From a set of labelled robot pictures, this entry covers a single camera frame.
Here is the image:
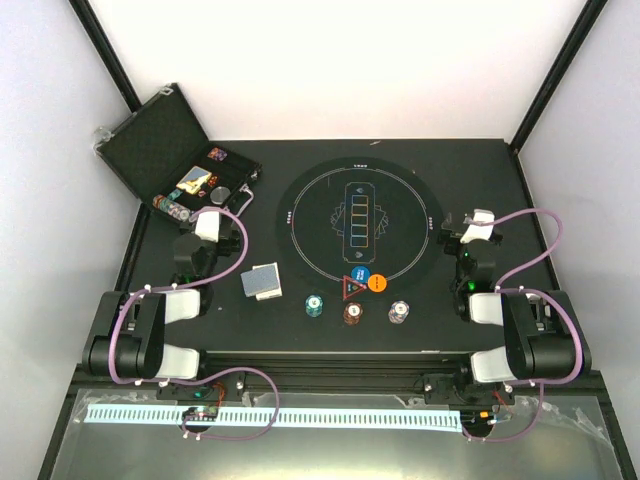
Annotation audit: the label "chips row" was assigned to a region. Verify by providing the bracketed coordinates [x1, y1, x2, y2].
[152, 195, 194, 222]

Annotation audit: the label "orange round button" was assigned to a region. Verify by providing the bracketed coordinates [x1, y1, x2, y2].
[367, 273, 388, 293]

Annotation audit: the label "blue round button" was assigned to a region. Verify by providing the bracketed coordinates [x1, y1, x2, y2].
[351, 265, 371, 284]

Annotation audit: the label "green poker chip stack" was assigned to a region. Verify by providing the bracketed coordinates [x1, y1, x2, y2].
[305, 295, 324, 318]

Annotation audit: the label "triangular all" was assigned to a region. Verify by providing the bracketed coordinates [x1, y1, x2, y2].
[342, 276, 367, 301]

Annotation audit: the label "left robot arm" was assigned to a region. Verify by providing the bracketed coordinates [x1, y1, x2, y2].
[82, 207, 249, 399]

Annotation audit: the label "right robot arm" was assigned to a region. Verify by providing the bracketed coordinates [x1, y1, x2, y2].
[438, 208, 592, 403]

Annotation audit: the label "silver dealer button in case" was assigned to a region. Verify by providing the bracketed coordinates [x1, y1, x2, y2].
[210, 186, 231, 205]

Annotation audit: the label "card deck in case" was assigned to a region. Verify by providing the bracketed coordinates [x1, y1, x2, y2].
[176, 166, 212, 195]

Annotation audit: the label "purple chips in case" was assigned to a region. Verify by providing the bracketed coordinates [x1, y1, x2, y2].
[207, 147, 228, 161]

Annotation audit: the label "playing card deck box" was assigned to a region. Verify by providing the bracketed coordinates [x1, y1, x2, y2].
[241, 262, 282, 301]

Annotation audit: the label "black poker case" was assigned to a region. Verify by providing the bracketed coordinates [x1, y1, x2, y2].
[94, 83, 262, 223]

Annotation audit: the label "blue white poker chip stack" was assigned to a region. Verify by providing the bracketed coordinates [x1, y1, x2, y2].
[388, 301, 410, 324]

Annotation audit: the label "round black poker mat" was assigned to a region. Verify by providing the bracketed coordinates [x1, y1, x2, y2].
[276, 157, 443, 295]

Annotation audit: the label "brown poker chip stack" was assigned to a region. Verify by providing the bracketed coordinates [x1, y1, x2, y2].
[343, 302, 363, 326]

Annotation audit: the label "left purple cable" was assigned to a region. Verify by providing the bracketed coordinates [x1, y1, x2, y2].
[108, 207, 280, 442]

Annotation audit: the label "black aluminium rail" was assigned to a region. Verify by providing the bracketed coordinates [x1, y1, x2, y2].
[197, 352, 472, 394]

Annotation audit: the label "white slotted cable duct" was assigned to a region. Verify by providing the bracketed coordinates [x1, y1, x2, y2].
[84, 404, 462, 433]

